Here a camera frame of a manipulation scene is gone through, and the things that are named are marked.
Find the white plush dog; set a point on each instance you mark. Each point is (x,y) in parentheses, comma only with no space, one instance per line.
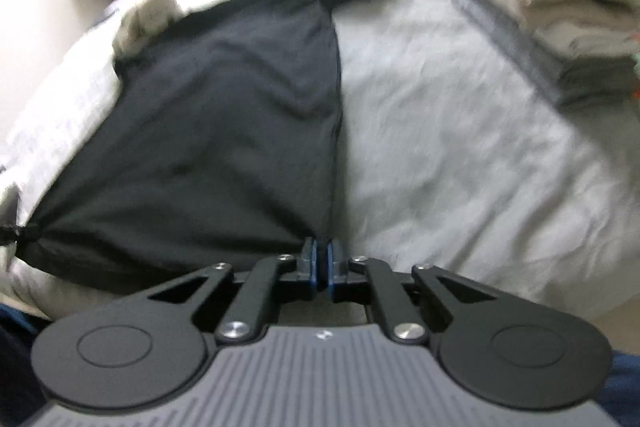
(145,22)

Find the stack of folded clothes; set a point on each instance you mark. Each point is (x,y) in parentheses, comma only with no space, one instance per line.
(545,17)

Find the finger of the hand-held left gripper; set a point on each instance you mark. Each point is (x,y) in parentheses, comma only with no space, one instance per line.
(11,234)

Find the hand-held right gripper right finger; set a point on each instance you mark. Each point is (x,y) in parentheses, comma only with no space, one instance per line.
(331,268)

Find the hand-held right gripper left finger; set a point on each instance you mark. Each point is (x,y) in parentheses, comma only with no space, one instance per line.
(313,268)

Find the black shirt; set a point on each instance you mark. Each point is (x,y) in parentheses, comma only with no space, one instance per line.
(200,132)

